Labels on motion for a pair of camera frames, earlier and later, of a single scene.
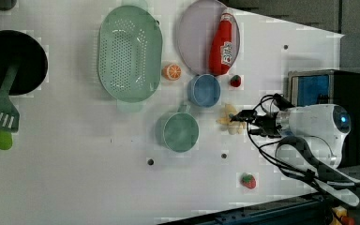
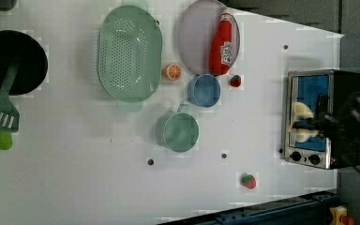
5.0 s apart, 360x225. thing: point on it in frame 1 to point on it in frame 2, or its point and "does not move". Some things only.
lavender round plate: x=197 y=23 does not move
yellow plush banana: x=226 y=124 to x=300 y=110
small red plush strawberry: x=235 y=81 does not move
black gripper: x=267 y=125 to x=328 y=125
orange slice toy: x=172 y=71 does not move
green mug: x=177 y=131 does not move
